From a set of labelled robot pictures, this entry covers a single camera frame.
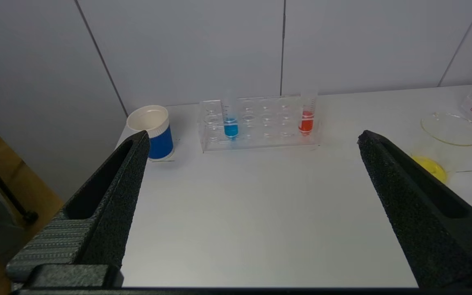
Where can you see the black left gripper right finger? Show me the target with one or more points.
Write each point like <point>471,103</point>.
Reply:
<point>420,225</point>

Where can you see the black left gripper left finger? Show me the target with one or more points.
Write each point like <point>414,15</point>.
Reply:
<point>109,217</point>

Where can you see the clear glass beaker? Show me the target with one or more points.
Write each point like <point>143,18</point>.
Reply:
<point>451,131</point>

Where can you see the test tube with blue pigment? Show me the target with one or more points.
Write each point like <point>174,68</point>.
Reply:
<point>230,129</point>

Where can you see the test tube with red pigment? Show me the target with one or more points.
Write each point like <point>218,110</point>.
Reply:
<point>306,123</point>

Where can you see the black stand leg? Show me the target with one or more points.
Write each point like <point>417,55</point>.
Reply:
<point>29,216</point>

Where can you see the blue paper cup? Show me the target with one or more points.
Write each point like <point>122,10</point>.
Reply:
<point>160,143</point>

